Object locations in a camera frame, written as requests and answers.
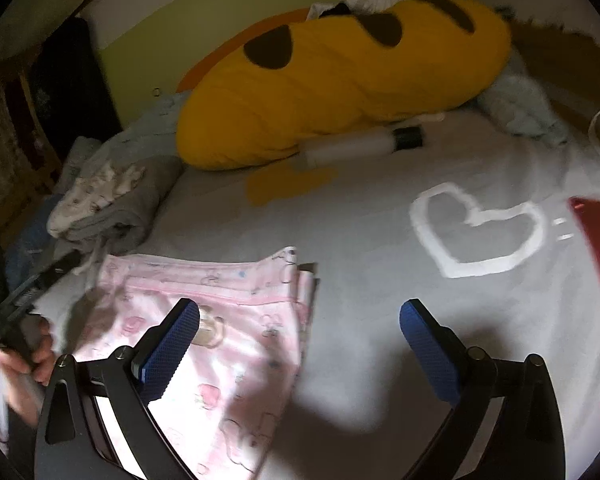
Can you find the black hanging bag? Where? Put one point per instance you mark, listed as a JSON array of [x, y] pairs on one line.
[[80, 85]]

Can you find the yellow striped plush pillow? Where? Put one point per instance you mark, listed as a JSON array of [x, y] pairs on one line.
[[330, 85]]

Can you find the white bottle with black cap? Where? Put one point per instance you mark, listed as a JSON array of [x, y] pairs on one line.
[[350, 147]]

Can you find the blue pillow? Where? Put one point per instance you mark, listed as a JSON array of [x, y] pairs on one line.
[[30, 240]]

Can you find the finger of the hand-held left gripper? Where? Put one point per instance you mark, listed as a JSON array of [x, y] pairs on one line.
[[42, 280]]

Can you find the orange pillow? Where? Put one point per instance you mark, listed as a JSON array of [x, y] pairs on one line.
[[220, 55]]

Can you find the grey heart-print bed sheet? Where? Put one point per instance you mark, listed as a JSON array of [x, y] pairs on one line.
[[380, 240]]

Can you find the white cat-print pants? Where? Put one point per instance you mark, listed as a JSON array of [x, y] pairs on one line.
[[95, 190]]

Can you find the brown checkered curtain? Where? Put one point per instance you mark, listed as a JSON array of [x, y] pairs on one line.
[[0, 160]]

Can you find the light blue knitted cloth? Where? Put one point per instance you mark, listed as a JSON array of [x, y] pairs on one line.
[[520, 105]]

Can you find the pink printed pants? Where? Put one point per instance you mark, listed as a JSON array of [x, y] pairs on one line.
[[240, 340]]

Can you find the person's left hand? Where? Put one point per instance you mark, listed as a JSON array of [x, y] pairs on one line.
[[40, 355]]

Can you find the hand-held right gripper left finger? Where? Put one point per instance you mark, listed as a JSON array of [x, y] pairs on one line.
[[172, 355]]

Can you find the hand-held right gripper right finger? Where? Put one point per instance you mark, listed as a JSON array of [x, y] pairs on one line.
[[425, 355]]

